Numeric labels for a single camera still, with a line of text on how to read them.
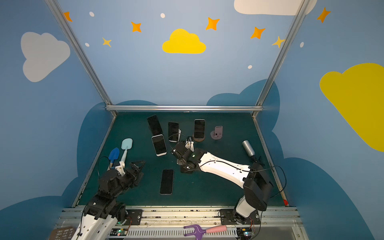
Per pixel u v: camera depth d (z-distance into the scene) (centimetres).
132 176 68
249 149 98
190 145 73
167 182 86
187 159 59
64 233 70
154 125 108
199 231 71
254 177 48
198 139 101
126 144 102
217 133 103
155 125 108
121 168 71
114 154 98
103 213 55
